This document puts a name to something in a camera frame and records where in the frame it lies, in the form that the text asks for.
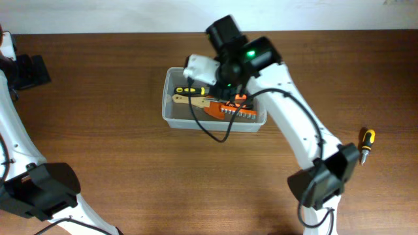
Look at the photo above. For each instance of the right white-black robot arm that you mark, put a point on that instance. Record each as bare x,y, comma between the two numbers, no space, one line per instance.
256,69

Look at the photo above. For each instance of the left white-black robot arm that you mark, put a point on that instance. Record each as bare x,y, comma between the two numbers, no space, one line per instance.
31,187

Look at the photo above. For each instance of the metal file yellow-black handle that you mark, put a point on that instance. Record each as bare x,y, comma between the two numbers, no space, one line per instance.
192,91

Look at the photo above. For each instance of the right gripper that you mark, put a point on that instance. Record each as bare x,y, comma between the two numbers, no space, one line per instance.
223,90

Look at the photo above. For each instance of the needle-nose pliers orange-black handles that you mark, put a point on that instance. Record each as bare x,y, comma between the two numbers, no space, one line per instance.
237,100

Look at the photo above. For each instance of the orange socket rail with sockets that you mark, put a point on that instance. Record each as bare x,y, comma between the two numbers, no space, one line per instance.
245,113

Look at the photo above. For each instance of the orange scraper wooden handle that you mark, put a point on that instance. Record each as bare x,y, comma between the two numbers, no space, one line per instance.
211,108

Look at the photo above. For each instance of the clear plastic container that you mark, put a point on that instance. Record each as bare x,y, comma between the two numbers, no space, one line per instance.
178,116

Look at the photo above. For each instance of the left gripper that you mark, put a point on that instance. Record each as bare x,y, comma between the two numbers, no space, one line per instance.
33,70

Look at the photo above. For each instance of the stubby yellow-black screwdriver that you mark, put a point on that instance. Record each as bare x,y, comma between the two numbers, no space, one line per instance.
367,143

